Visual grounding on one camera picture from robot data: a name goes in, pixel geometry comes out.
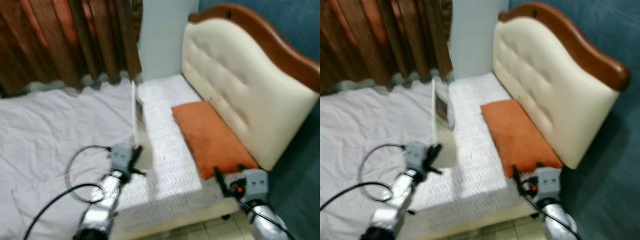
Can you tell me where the orange pillow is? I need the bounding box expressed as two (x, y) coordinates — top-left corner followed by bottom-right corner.
(171, 101), (260, 180)
(480, 99), (564, 179)

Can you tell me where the white patterned mattress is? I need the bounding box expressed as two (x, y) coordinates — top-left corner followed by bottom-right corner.
(120, 74), (243, 237)
(415, 72), (543, 231)

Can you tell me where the cream bed base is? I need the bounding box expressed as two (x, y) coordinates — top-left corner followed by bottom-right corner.
(402, 197), (543, 236)
(112, 197), (242, 238)

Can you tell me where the grey bed blanket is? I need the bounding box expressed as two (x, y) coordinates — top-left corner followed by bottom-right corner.
(320, 82), (443, 240)
(0, 82), (146, 240)

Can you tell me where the cream tufted wooden headboard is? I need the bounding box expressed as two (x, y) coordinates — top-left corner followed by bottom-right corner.
(181, 3), (321, 172)
(492, 2), (632, 170)

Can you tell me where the brown curtain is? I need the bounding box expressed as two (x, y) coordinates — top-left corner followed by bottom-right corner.
(0, 0), (144, 97)
(320, 0), (454, 96)

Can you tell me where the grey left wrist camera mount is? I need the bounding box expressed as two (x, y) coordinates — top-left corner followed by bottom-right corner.
(110, 143), (136, 174)
(404, 141), (431, 173)

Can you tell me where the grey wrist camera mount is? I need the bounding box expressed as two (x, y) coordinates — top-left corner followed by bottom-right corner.
(404, 141), (431, 173)
(242, 168), (270, 202)
(110, 143), (136, 174)
(535, 167), (562, 199)

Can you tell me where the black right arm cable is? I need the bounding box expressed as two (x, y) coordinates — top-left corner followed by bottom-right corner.
(227, 187), (297, 240)
(522, 186), (582, 240)

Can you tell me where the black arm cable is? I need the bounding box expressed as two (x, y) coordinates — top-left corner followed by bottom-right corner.
(522, 186), (582, 240)
(227, 187), (297, 240)
(22, 144), (114, 240)
(320, 142), (407, 212)

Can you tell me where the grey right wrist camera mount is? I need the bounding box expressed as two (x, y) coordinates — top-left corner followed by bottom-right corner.
(242, 168), (270, 202)
(535, 167), (562, 199)

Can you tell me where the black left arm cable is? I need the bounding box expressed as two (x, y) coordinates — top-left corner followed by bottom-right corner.
(22, 144), (114, 240)
(320, 142), (407, 212)

